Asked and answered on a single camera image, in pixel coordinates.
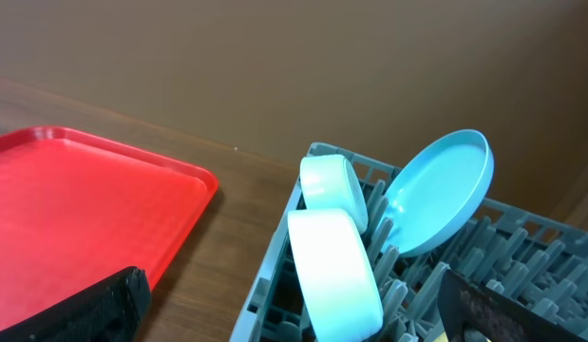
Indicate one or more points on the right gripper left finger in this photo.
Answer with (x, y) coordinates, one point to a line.
(110, 310)

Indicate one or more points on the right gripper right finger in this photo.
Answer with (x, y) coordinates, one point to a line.
(477, 313)

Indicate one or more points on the light blue plate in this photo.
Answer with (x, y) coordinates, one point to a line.
(438, 191)

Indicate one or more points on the light blue bowl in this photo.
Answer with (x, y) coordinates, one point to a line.
(336, 280)

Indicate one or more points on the mint green bowl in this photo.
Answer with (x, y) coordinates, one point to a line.
(329, 181)

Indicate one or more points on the grey dishwasher rack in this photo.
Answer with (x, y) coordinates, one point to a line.
(536, 262)

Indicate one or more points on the red serving tray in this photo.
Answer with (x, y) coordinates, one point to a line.
(76, 208)

